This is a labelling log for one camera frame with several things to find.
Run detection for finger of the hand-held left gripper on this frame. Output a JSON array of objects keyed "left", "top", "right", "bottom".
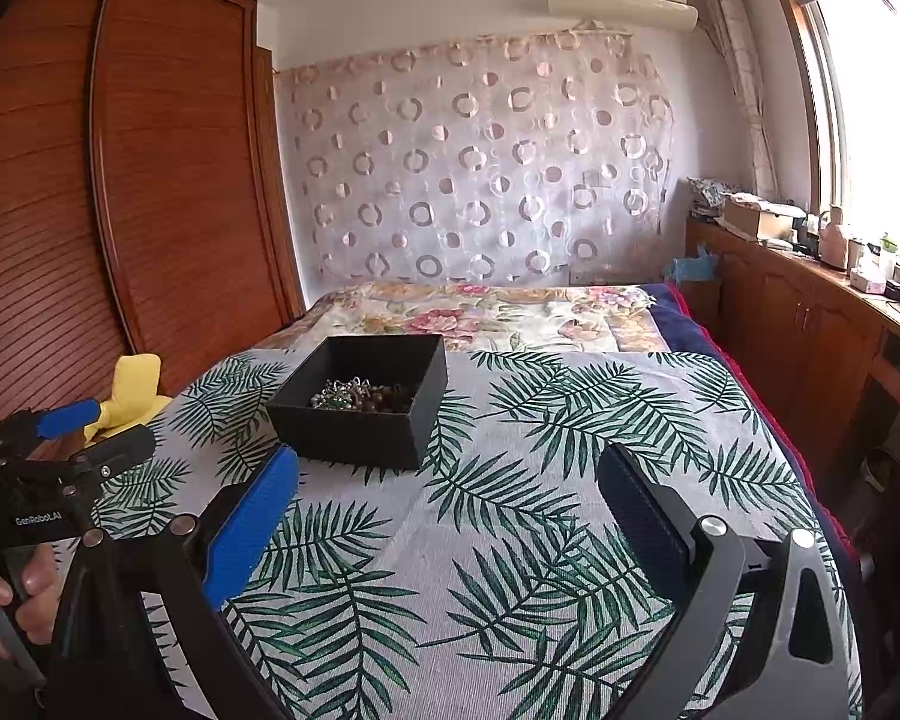
[
  {"left": 71, "top": 425, "right": 157, "bottom": 477},
  {"left": 30, "top": 399, "right": 103, "bottom": 442}
]

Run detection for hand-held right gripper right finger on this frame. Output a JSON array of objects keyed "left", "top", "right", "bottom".
[{"left": 596, "top": 444, "right": 854, "bottom": 720}]

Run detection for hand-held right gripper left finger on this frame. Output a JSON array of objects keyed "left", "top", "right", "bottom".
[{"left": 45, "top": 444, "right": 302, "bottom": 720}]

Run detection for black jewelry box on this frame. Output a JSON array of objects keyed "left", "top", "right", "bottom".
[{"left": 266, "top": 334, "right": 449, "bottom": 472}]

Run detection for silver cuff bracelet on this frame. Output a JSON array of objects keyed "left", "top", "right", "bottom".
[{"left": 311, "top": 375, "right": 370, "bottom": 411}]

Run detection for person's left hand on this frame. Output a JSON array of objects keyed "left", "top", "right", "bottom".
[{"left": 0, "top": 538, "right": 62, "bottom": 657}]

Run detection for yellow cloth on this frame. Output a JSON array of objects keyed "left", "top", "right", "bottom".
[{"left": 82, "top": 354, "right": 173, "bottom": 443}]

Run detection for leaf-print cloth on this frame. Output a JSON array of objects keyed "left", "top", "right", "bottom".
[{"left": 56, "top": 349, "right": 863, "bottom": 720}]

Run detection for navy red-edged blanket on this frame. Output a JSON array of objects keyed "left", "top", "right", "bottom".
[{"left": 630, "top": 281, "right": 867, "bottom": 586}]

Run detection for wooden wardrobe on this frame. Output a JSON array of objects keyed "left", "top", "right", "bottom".
[{"left": 0, "top": 0, "right": 306, "bottom": 466}]

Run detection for blue plastic bag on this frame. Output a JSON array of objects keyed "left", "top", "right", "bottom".
[{"left": 664, "top": 251, "right": 723, "bottom": 305}]

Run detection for floral blanket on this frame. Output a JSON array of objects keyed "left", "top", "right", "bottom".
[{"left": 259, "top": 281, "right": 672, "bottom": 355}]

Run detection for wooden cabinet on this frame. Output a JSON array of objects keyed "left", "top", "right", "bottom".
[{"left": 685, "top": 217, "right": 900, "bottom": 466}]

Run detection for cardboard box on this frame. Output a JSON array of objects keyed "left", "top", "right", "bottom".
[{"left": 722, "top": 193, "right": 807, "bottom": 242}]

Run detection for tissue box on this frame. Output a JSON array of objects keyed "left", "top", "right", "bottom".
[{"left": 849, "top": 262, "right": 890, "bottom": 295}]

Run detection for patterned crumpled cloth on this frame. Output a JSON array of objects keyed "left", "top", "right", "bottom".
[{"left": 686, "top": 175, "right": 743, "bottom": 209}]

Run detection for white kettle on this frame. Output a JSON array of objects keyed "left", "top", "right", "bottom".
[{"left": 816, "top": 206, "right": 850, "bottom": 272}]

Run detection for circle-pattern sheer curtain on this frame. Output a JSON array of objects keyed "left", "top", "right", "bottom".
[{"left": 274, "top": 28, "right": 677, "bottom": 287}]

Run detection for patterned window curtain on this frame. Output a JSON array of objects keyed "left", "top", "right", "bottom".
[{"left": 694, "top": 0, "right": 781, "bottom": 200}]

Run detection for window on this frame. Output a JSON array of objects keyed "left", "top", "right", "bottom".
[{"left": 765, "top": 0, "right": 900, "bottom": 241}]

